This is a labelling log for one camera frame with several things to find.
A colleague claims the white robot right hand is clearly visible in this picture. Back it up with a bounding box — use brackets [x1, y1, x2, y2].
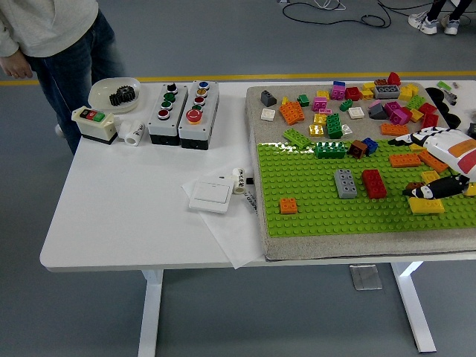
[387, 125, 476, 199]

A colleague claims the person's right hand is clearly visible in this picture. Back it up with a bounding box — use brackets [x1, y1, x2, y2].
[0, 51, 34, 80]

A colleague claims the red two-by-four brick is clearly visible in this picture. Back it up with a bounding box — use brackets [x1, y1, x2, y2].
[421, 113, 440, 131]
[361, 169, 388, 200]

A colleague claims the dark green tall brick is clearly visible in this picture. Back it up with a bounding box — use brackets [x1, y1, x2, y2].
[326, 112, 344, 140]

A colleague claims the green studded baseplate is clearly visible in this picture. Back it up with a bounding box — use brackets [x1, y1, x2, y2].
[257, 138, 476, 238]

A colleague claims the orange two-by-four brick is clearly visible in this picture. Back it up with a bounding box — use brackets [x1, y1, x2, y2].
[279, 100, 306, 125]
[418, 149, 450, 174]
[388, 152, 423, 168]
[379, 122, 409, 137]

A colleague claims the yellow curved brick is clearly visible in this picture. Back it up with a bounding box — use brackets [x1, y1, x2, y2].
[408, 196, 446, 216]

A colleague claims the yellow two-by-four brick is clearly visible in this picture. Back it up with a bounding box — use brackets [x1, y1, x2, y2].
[398, 83, 420, 101]

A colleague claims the grey upturned two-by-four brick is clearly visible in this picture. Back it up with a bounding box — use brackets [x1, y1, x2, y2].
[373, 84, 402, 100]

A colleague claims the brown two-by-two brick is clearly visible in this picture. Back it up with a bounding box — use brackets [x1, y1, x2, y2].
[347, 140, 369, 160]

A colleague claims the dark green two-by-four brick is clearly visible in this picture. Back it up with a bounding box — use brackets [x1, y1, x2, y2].
[314, 141, 350, 160]

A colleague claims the lime green two-by-four brick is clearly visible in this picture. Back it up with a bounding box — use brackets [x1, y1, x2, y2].
[283, 128, 313, 149]

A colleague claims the orange two-by-two brick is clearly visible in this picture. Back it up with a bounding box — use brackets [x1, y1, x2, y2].
[279, 197, 299, 216]

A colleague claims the person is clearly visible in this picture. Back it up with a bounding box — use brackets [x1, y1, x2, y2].
[408, 0, 476, 36]
[0, 0, 127, 155]

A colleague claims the black cup tray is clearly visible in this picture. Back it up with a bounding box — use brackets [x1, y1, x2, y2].
[425, 87, 463, 128]

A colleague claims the white bowl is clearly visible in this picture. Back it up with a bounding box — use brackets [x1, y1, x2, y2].
[87, 77, 143, 115]

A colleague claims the black metal gear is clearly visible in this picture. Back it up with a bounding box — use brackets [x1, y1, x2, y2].
[109, 89, 129, 109]
[118, 85, 137, 104]

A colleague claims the white pipe tee fitting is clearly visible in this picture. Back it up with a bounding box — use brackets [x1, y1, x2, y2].
[115, 119, 146, 147]

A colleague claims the grey-brown mat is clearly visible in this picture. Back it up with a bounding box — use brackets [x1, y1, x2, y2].
[245, 80, 476, 261]

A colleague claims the grey four-button control box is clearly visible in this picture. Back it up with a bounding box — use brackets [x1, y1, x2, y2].
[147, 83, 189, 146]

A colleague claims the silver floor plate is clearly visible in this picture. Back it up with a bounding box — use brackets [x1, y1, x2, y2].
[349, 263, 383, 291]

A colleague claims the white table leg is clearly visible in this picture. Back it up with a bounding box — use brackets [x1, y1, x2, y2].
[136, 268, 164, 354]
[390, 260, 438, 353]

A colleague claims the white table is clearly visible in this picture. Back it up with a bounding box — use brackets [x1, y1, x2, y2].
[39, 80, 476, 354]

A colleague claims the grey emergency-stop control box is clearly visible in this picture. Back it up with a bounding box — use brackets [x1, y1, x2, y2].
[178, 80, 220, 151]

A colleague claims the small white labelled tube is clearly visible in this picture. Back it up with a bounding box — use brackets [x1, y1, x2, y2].
[231, 167, 248, 196]

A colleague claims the white paper sheet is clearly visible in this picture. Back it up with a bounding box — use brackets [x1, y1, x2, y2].
[181, 174, 268, 269]

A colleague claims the cream red-green switch box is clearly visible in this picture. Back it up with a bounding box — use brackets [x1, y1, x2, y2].
[71, 105, 116, 147]

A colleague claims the black floor cable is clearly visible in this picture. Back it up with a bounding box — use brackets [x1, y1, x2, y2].
[281, 0, 393, 28]

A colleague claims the white wall switch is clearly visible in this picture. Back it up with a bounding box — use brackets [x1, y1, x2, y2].
[187, 177, 234, 216]

